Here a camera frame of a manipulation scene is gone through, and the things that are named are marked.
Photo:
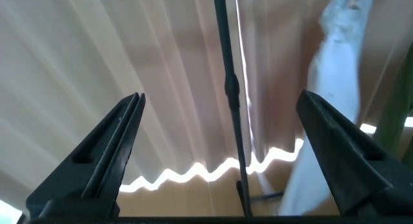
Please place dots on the pale grey shorts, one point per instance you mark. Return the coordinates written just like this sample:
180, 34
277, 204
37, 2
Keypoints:
338, 72

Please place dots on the green garment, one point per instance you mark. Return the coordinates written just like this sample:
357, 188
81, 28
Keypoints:
395, 114

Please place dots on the black clothes rack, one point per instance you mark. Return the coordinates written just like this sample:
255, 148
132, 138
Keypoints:
231, 85

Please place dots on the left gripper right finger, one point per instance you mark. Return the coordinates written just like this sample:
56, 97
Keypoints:
348, 172

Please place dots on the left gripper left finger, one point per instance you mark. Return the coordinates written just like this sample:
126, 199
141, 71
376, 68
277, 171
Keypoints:
64, 185

